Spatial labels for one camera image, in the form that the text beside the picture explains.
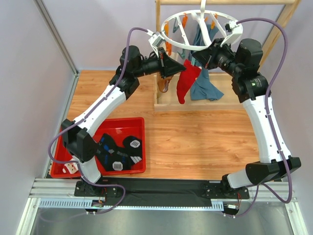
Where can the black sock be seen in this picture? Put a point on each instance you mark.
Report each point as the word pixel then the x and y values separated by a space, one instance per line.
pixel 111 156
pixel 133 147

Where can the black sock lower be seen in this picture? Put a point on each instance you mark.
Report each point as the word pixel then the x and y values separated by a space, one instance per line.
pixel 111 156

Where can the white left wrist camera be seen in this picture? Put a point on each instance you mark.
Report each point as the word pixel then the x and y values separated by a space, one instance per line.
pixel 156 40

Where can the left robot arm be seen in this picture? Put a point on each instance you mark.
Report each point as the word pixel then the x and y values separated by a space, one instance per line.
pixel 78 134

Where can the black base mat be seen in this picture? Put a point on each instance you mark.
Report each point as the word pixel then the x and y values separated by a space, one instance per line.
pixel 173 193

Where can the red santa sock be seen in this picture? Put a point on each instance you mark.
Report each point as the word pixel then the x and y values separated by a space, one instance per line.
pixel 186 80
pixel 70 168

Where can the brown cream hanging sock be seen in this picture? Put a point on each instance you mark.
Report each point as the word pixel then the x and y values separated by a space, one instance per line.
pixel 163 83

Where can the red plastic bin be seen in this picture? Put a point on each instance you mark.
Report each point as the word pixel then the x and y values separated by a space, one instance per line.
pixel 119 129

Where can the aluminium rail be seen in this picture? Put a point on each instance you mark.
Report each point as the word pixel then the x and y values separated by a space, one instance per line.
pixel 69 195

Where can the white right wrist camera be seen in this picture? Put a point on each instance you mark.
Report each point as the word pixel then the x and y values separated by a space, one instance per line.
pixel 235 29

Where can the wooden rack frame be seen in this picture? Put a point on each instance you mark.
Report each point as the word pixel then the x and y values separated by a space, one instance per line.
pixel 168 101

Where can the white round clip hanger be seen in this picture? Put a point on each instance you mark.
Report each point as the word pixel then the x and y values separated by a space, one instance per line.
pixel 180 28

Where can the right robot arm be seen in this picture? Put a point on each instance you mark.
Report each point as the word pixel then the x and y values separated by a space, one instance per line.
pixel 275 160

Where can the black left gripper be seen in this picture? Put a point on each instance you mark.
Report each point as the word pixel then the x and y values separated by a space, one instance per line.
pixel 162 65

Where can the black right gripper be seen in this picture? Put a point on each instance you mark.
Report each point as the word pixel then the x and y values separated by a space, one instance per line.
pixel 210 55

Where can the teal blue hanging sock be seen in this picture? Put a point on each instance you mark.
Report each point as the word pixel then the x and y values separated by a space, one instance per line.
pixel 203 89

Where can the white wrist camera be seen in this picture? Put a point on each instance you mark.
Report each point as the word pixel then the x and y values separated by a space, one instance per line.
pixel 156 40
pixel 235 29

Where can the orange clip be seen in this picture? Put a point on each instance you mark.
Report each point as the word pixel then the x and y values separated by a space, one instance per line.
pixel 168 48

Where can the black sock upper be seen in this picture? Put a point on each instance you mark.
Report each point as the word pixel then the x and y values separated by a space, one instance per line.
pixel 133 147

